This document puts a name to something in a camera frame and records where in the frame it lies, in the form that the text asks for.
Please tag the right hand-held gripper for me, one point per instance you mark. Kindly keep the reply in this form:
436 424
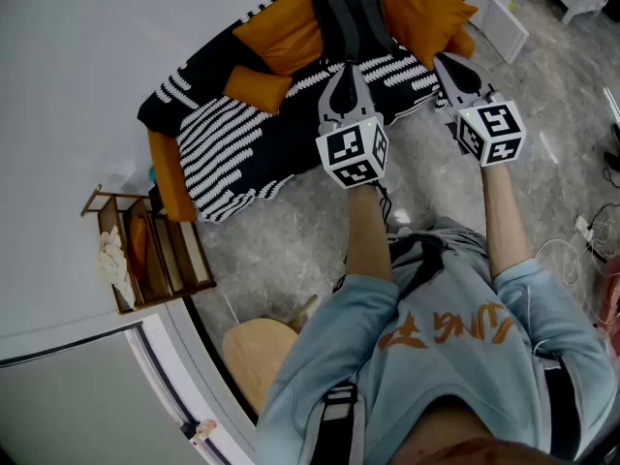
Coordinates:
494 131

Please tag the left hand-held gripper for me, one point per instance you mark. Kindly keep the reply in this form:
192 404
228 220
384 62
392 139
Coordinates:
352 150

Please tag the black backpack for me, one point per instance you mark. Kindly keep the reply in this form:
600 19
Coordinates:
351 12

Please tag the person's right forearm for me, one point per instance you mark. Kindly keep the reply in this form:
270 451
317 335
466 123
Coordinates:
504 216

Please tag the person's left forearm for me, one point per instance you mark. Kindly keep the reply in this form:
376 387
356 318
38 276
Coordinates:
365 230

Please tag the small orange pillow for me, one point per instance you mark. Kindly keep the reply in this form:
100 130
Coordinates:
254 87

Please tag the black white striped blanket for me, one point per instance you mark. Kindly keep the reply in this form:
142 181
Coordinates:
218 148

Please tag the grey jeans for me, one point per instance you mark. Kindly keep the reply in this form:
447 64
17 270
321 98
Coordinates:
460 245

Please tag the black shoe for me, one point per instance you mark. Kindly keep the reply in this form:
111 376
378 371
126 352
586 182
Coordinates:
614 150

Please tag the white power strip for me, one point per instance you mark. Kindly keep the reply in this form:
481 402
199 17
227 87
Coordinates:
584 226

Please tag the wooden side rack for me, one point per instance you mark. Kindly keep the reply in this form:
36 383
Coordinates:
164 259

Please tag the orange bag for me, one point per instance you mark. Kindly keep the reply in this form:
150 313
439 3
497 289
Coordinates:
138 245

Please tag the pink cloth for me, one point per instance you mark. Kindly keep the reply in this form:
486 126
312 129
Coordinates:
611 303

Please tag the round wooden stool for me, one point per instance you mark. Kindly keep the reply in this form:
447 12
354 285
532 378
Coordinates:
257 356

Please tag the white cloth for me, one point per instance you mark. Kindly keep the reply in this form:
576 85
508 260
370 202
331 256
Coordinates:
114 259

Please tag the light blue shirt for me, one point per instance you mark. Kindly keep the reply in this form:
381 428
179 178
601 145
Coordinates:
436 371

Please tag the white sliding door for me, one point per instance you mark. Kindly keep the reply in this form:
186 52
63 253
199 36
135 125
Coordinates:
160 381

